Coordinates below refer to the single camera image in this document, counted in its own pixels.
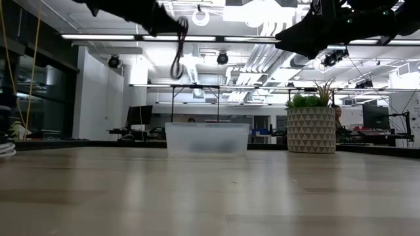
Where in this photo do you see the yellow hanging cable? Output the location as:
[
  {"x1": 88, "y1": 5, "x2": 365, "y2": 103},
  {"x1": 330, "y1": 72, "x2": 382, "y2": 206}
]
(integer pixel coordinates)
[{"x1": 0, "y1": 0, "x2": 43, "y2": 142}]

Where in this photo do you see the white USB-C cable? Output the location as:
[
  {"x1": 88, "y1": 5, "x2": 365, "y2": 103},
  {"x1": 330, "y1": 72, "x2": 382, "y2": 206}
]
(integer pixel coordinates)
[{"x1": 0, "y1": 141, "x2": 16, "y2": 159}]

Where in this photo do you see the black monitor on arm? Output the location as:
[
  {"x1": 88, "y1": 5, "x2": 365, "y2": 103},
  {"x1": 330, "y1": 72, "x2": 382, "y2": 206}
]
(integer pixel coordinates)
[{"x1": 362, "y1": 104, "x2": 390, "y2": 130}]

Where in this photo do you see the black computer monitor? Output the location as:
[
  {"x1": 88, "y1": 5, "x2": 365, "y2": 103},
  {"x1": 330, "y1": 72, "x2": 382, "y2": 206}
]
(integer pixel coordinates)
[{"x1": 126, "y1": 104, "x2": 154, "y2": 127}]

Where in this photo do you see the dark red USB-C cable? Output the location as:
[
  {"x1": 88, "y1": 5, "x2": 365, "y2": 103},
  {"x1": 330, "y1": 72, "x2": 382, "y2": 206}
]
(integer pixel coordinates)
[{"x1": 169, "y1": 16, "x2": 190, "y2": 81}]

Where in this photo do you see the grey flat box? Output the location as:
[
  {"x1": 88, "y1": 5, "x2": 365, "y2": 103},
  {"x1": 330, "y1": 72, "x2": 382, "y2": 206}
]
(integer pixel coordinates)
[{"x1": 40, "y1": 129, "x2": 62, "y2": 140}]

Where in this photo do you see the pale spiky plant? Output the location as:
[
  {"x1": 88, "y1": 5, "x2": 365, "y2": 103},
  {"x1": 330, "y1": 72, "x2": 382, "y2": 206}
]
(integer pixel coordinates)
[{"x1": 313, "y1": 77, "x2": 337, "y2": 108}]

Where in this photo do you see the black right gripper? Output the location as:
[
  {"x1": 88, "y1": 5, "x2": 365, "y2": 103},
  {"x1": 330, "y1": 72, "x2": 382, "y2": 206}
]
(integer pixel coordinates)
[{"x1": 274, "y1": 0, "x2": 398, "y2": 61}]

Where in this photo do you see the triangle patterned planter pot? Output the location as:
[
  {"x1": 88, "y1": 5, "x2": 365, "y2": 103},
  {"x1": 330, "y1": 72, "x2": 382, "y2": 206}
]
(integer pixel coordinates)
[{"x1": 286, "y1": 106, "x2": 337, "y2": 154}]

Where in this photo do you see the translucent plastic bin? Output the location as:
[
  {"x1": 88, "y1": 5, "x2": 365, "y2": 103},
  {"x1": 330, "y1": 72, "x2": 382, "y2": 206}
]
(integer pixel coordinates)
[{"x1": 165, "y1": 122, "x2": 250, "y2": 155}]

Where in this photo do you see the black ceiling camera with cables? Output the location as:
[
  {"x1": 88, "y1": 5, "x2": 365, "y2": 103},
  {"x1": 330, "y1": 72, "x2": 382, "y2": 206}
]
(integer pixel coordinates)
[{"x1": 320, "y1": 49, "x2": 349, "y2": 68}]

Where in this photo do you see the green leafy plant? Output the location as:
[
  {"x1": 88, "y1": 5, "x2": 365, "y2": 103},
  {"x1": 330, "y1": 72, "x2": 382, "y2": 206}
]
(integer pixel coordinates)
[{"x1": 284, "y1": 94, "x2": 322, "y2": 110}]

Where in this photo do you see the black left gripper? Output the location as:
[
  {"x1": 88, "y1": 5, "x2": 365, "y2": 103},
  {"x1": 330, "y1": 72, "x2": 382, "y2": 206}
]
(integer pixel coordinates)
[{"x1": 72, "y1": 0, "x2": 180, "y2": 37}]

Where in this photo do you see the white ring light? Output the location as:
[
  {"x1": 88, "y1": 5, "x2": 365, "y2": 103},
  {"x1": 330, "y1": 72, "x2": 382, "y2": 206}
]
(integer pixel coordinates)
[{"x1": 192, "y1": 9, "x2": 211, "y2": 27}]

